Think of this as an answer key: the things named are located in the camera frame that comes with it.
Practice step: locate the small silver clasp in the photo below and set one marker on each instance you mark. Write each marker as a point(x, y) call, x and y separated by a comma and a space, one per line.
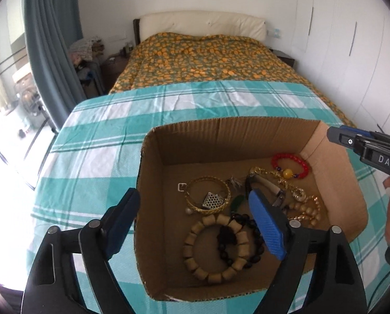
point(181, 187)

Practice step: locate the grey washing machine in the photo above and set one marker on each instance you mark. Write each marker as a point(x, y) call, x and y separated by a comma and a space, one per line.
point(29, 99)

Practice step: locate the small silver charm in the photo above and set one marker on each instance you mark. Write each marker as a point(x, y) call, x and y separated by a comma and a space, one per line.
point(236, 182)

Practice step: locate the pile of clutter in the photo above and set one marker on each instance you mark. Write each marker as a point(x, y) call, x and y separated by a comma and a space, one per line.
point(83, 50)

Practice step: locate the blue grey curtain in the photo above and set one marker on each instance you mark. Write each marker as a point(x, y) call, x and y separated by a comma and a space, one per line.
point(47, 39)

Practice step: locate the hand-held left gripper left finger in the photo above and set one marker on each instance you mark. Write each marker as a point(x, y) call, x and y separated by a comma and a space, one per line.
point(123, 222)

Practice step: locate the cardboard box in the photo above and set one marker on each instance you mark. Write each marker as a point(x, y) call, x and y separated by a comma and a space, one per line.
point(168, 157)

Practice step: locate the white pearl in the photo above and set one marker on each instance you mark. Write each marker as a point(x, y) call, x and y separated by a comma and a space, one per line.
point(188, 210)

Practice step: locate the cream padded headboard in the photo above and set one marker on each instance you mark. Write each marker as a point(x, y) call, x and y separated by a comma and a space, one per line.
point(198, 23)

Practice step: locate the orange patterned bedspread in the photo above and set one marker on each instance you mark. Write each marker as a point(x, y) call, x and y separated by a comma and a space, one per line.
point(198, 59)

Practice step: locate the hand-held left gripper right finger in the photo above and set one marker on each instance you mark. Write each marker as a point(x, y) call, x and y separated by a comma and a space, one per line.
point(267, 222)

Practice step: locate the dark wooden nightstand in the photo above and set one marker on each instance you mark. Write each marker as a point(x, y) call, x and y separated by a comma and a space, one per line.
point(285, 57)

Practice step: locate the square silver pendant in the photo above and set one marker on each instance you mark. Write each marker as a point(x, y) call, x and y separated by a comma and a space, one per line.
point(213, 200)

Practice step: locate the black wristwatch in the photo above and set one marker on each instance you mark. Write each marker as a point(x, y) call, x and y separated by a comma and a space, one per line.
point(252, 181)

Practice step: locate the green white checked cloth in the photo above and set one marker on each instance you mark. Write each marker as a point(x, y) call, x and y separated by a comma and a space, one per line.
point(100, 137)

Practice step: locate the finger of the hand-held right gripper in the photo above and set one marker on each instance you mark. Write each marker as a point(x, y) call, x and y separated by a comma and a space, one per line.
point(340, 135)

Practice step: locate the white wardrobe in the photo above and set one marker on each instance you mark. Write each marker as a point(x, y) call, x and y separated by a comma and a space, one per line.
point(332, 23)

